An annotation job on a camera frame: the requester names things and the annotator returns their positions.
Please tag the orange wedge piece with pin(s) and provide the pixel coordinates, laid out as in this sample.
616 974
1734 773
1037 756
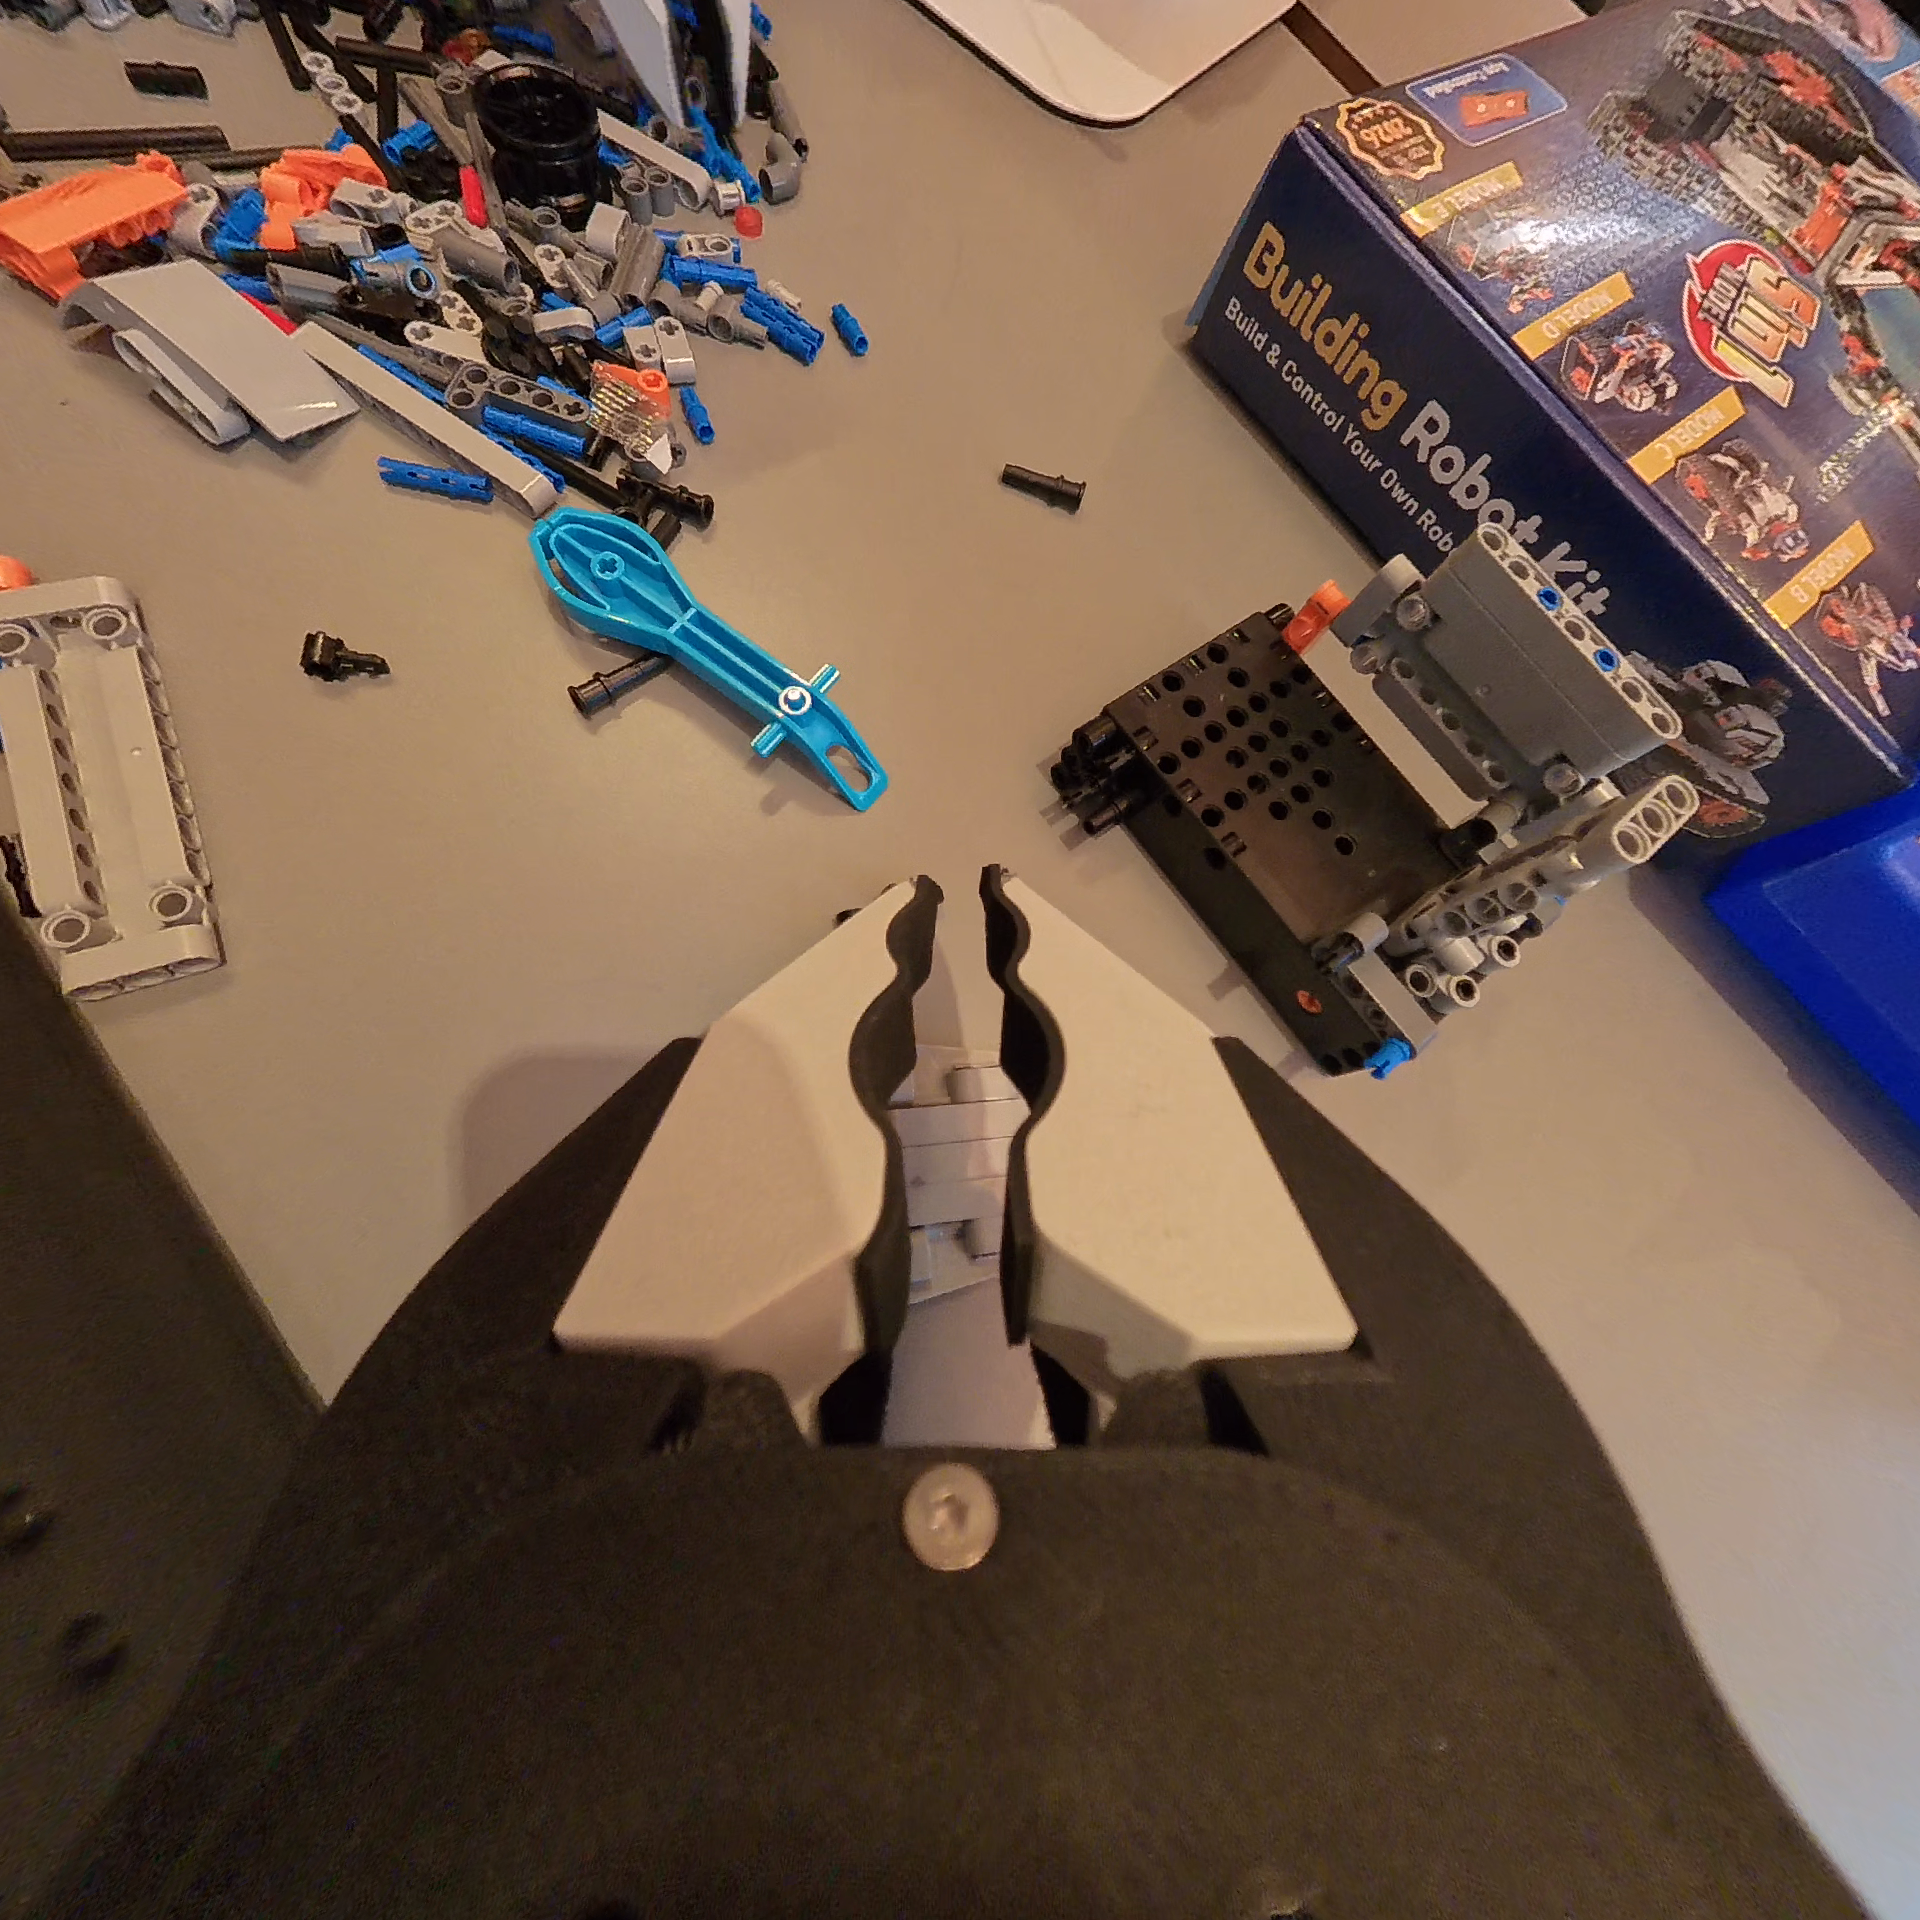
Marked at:
93 217

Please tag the black axle pin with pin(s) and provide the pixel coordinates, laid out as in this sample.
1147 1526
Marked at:
616 685

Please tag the blue plastic bin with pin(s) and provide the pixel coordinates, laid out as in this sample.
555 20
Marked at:
1832 961

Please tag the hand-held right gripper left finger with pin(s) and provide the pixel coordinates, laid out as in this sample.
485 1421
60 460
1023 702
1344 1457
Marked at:
750 1201

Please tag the black connector pin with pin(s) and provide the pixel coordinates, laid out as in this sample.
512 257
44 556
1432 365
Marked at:
1043 482

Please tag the white book stand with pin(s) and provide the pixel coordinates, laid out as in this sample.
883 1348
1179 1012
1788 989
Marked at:
1112 47

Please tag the cyan frame piece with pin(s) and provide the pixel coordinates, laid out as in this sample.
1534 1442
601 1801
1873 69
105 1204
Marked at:
707 645

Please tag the black perforated panel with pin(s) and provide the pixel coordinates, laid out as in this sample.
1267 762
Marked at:
123 1562

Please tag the pile of building kit parts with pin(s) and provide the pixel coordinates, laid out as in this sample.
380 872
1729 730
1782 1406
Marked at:
511 300

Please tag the grey curved panel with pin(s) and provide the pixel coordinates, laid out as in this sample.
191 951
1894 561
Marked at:
212 345

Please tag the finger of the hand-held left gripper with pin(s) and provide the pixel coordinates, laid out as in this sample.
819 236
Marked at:
646 31

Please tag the robot kit box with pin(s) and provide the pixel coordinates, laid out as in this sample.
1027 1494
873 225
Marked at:
1622 300

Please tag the grey frame piece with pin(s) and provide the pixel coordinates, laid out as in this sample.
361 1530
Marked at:
105 780

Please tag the black base plate assembly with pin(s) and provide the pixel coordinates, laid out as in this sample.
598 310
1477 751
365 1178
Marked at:
1321 780

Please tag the small black piece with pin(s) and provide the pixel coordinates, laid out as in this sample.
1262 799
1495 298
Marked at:
343 653

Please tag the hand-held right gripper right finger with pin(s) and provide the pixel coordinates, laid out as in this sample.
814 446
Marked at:
1172 1201

